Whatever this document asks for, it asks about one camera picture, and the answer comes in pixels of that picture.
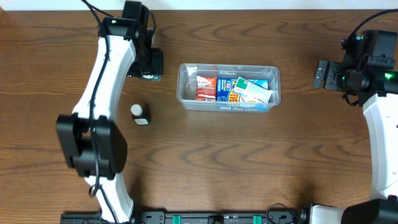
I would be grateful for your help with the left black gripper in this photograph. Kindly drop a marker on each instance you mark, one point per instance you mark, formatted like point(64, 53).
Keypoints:
point(156, 62)

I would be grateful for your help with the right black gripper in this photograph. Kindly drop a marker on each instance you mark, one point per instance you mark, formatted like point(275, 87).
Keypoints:
point(329, 75)

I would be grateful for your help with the dark green round-logo box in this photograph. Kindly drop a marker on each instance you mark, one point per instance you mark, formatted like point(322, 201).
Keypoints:
point(151, 77)

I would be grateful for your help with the dark bottle white cap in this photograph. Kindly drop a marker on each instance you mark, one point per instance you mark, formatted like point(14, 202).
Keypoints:
point(140, 114)

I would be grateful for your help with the red white medicine sachet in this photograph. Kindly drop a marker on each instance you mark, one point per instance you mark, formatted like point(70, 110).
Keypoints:
point(206, 88)

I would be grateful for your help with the white green medicine box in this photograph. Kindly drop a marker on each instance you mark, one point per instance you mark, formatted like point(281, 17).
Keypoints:
point(251, 91)

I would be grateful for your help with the blue fever patch box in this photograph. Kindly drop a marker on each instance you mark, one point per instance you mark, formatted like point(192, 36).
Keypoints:
point(225, 91)

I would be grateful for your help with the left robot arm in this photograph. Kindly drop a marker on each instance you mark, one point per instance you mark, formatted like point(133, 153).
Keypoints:
point(91, 142)

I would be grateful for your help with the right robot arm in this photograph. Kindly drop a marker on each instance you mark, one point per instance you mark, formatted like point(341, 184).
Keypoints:
point(367, 71)

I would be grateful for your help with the clear plastic container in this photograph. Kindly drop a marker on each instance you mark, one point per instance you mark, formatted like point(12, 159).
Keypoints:
point(266, 76)

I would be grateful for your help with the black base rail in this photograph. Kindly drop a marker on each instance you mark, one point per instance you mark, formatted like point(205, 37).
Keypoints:
point(277, 216)

